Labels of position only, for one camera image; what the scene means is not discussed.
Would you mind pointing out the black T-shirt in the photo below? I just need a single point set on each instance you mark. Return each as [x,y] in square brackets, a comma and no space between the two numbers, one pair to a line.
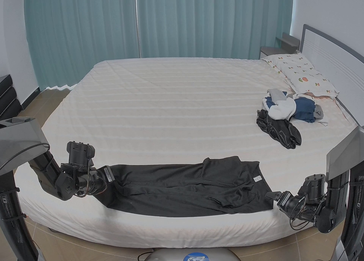
[176,186]

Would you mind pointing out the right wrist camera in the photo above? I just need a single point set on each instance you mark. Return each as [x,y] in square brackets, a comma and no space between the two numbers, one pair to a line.
[301,191]

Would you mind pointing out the black chest of drawers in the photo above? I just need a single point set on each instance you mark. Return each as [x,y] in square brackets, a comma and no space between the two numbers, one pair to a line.
[10,97]

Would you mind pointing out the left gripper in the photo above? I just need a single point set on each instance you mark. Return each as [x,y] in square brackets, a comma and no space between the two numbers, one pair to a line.
[99,180]

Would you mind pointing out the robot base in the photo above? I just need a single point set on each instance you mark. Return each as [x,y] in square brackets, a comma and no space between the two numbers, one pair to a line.
[193,254]

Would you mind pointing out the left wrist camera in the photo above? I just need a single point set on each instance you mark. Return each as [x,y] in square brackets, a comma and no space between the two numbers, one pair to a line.
[91,162]

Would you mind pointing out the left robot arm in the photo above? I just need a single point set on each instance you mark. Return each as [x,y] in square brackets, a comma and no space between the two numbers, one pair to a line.
[47,171]

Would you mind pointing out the pile of clothes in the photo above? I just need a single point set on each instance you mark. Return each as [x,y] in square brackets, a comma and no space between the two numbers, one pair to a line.
[281,109]

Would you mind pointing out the black shiny garment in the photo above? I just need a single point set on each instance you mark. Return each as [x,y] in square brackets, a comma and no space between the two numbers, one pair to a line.
[280,133]

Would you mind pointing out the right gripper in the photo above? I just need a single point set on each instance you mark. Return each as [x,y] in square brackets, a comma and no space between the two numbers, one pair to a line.
[288,204]

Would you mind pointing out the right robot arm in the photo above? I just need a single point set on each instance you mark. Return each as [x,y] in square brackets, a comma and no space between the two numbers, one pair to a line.
[337,194]

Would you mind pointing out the bed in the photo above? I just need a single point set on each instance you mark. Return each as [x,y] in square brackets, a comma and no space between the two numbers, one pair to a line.
[170,112]

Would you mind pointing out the grey bedside table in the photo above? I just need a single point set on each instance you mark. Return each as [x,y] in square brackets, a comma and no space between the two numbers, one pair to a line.
[280,49]

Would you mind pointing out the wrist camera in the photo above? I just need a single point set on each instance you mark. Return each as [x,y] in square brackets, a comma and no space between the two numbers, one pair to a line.
[301,191]
[91,162]

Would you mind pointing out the white printed pillow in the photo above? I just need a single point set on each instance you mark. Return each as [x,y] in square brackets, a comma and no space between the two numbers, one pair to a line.
[301,73]

